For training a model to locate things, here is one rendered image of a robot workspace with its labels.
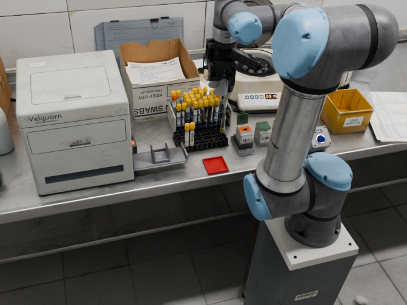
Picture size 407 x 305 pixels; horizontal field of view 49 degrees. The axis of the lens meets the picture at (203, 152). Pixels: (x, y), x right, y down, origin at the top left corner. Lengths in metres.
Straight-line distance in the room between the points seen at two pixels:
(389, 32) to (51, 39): 1.27
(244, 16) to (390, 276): 1.65
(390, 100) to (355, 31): 1.10
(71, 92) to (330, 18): 0.71
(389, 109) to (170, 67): 0.85
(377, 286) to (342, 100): 1.02
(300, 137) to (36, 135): 0.67
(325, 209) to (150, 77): 0.87
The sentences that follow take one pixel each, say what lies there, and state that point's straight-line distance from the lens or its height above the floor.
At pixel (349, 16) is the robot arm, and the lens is 0.82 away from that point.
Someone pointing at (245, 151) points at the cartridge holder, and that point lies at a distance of 1.47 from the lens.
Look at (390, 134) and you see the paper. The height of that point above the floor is 0.89.
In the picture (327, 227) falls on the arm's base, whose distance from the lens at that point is 1.21.
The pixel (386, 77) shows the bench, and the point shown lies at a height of 0.87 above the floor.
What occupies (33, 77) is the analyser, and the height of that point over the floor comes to 1.17.
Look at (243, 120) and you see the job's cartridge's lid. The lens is 1.48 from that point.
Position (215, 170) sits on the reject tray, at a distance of 1.41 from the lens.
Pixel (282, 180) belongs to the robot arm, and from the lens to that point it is 1.01.
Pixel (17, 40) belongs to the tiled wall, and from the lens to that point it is 1.80.
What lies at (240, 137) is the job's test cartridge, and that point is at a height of 0.94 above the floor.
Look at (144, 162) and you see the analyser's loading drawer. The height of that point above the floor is 0.91.
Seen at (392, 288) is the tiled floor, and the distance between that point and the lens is 2.41.
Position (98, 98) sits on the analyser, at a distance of 1.20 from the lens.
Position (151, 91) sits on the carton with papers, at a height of 0.99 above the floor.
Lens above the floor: 1.86
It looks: 42 degrees down
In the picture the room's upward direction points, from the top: 4 degrees clockwise
